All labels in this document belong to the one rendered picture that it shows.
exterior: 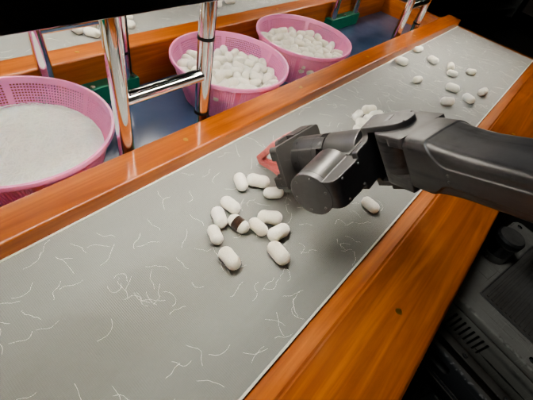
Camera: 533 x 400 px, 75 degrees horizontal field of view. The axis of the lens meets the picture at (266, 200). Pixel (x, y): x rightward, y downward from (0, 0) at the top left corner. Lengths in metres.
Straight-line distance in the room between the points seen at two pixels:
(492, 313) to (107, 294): 0.83
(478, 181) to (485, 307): 0.68
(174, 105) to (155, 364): 0.57
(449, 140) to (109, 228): 0.41
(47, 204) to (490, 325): 0.90
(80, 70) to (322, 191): 0.57
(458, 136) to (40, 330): 0.45
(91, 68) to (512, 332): 1.06
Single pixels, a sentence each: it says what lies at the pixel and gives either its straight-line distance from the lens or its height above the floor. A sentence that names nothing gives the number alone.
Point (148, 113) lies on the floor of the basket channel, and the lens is 0.80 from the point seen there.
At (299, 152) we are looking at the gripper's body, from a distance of 0.49.
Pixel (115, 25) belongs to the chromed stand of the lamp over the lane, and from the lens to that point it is 0.47.
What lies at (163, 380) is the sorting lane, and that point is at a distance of 0.41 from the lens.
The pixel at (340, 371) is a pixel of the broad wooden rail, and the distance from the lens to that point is 0.41.
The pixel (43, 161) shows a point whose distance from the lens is 0.61.
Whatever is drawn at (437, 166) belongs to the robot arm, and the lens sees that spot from 0.36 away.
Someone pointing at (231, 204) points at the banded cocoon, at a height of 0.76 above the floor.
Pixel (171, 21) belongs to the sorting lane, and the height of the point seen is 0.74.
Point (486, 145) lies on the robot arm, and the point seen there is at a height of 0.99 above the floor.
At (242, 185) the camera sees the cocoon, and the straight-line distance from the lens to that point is 0.53.
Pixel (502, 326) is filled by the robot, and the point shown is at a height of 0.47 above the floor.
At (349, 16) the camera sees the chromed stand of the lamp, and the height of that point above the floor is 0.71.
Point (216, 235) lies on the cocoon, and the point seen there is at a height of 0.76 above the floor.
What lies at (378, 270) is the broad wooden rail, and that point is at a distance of 0.50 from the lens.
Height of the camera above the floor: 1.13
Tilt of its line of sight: 46 degrees down
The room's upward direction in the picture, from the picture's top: 16 degrees clockwise
